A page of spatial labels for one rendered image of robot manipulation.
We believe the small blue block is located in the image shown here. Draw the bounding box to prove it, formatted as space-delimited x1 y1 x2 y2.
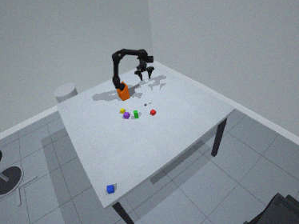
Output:
106 185 115 194

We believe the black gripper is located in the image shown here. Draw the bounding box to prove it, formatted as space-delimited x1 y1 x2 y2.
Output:
134 62 154 80

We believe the purple block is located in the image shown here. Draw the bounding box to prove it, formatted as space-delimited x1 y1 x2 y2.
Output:
123 112 130 119

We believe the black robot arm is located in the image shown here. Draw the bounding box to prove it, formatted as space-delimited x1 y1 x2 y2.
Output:
112 49 153 91

